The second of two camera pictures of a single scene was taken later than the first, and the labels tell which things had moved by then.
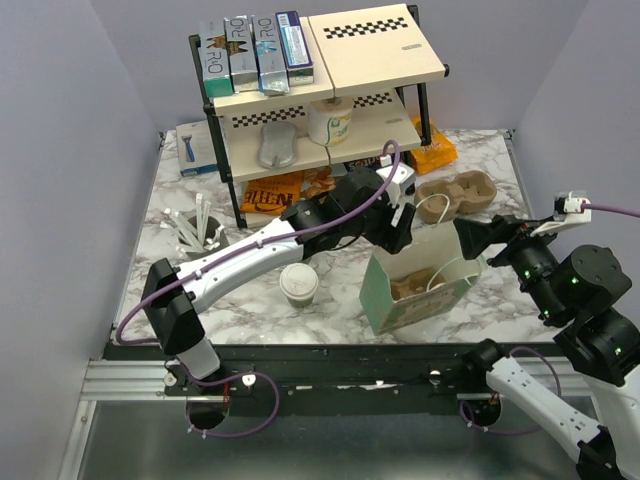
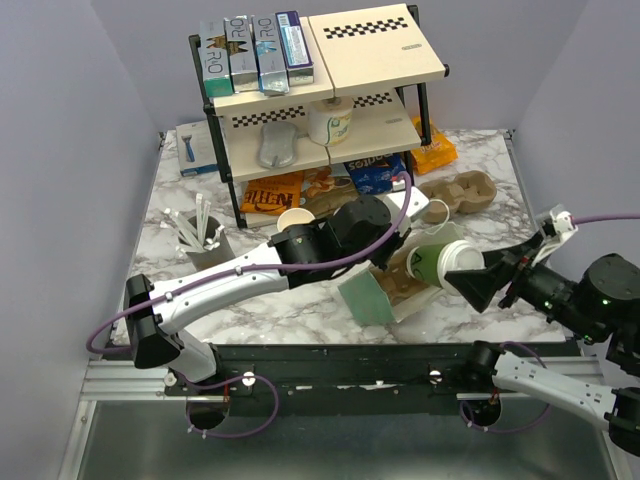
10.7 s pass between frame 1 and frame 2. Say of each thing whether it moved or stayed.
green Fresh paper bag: moved
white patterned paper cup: stayed
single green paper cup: moved
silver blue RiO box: stayed
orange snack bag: stayed
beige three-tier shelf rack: stayed
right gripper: moved
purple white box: stayed
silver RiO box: stayed
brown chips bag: stayed
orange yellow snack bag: stayed
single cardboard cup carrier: moved
